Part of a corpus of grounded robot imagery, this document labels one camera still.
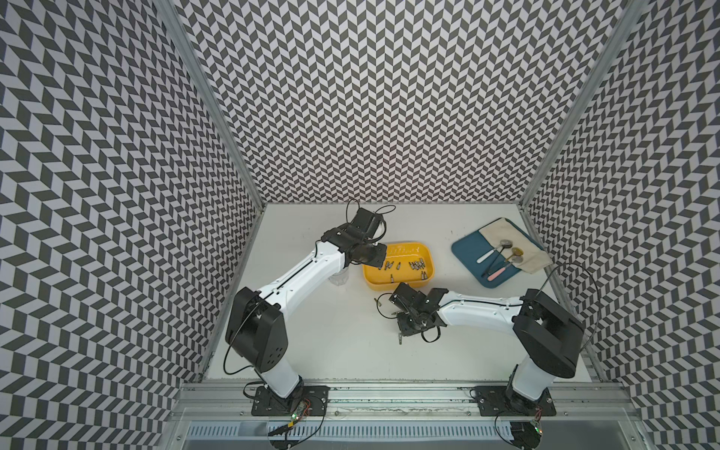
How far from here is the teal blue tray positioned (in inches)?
37.6

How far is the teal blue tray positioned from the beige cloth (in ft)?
0.07

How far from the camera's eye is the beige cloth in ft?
3.32

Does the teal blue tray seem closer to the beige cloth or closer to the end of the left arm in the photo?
the beige cloth
